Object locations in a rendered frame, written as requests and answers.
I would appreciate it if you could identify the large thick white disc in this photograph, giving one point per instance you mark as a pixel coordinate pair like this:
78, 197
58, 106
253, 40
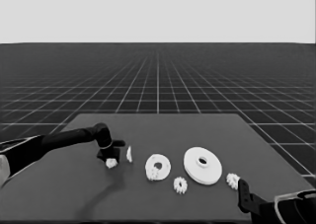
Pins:
197, 172

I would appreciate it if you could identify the white round carrier with pins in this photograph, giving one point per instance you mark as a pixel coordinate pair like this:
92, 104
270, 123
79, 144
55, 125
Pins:
166, 167

